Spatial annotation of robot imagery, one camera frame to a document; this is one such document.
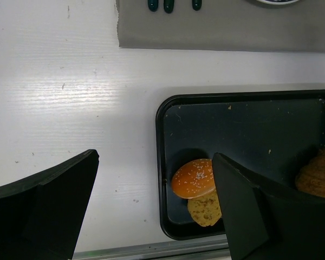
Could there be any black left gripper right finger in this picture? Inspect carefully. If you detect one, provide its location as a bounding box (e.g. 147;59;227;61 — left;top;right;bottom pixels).
212;153;325;259

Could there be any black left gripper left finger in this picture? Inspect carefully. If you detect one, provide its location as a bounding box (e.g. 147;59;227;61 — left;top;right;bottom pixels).
0;149;99;259

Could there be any small oval bread slice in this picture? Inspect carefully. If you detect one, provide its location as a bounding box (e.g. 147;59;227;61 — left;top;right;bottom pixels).
187;190;222;227

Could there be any brown croissant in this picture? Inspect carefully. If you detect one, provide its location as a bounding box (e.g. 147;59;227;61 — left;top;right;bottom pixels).
295;148;325;198

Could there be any sesame bun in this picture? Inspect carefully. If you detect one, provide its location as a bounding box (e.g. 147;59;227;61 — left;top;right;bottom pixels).
171;159;216;199

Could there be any black baking tray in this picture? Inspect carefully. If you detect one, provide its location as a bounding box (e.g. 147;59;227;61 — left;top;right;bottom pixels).
155;90;325;240

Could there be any grey cloth placemat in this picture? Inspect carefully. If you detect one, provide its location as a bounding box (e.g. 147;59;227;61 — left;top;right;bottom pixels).
116;1;325;53

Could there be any white plate teal red rim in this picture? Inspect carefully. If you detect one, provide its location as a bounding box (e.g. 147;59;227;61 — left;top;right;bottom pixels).
257;0;299;5

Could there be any aluminium front rail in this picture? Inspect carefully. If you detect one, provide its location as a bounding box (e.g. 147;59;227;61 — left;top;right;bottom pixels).
73;239;231;259

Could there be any gold knife green handle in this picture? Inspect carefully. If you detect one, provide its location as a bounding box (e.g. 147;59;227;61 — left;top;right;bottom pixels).
192;0;202;11

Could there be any gold fork green handle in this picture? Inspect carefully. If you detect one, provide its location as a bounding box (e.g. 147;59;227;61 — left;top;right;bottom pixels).
163;0;174;14

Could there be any gold spoon green handle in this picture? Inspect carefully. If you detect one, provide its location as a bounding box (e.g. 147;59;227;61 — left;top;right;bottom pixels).
147;0;159;12

